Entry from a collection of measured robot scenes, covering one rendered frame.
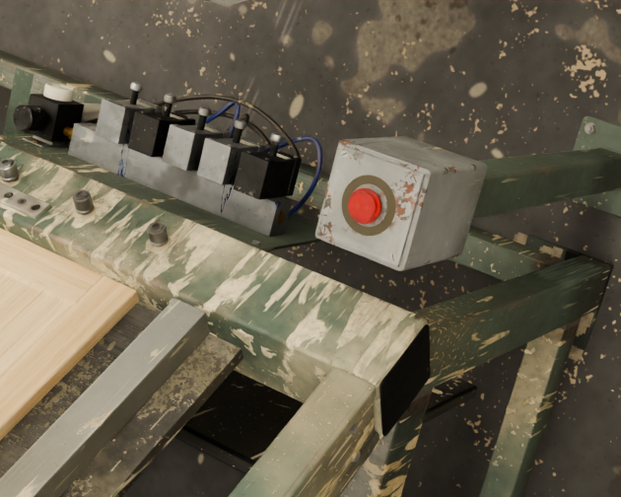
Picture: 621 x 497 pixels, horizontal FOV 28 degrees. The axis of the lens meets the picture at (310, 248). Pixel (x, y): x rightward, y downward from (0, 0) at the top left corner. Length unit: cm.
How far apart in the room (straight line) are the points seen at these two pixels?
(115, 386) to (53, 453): 11
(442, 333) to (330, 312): 15
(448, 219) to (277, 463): 34
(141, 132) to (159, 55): 95
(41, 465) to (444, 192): 55
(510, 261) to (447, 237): 68
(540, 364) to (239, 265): 72
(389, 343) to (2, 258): 56
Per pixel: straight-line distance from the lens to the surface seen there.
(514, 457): 219
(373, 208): 136
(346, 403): 142
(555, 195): 189
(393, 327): 149
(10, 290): 168
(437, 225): 142
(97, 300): 162
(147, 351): 152
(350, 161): 139
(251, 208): 169
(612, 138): 223
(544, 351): 213
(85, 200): 168
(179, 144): 172
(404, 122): 239
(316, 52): 248
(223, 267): 158
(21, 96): 270
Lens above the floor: 215
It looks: 59 degrees down
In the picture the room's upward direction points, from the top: 101 degrees counter-clockwise
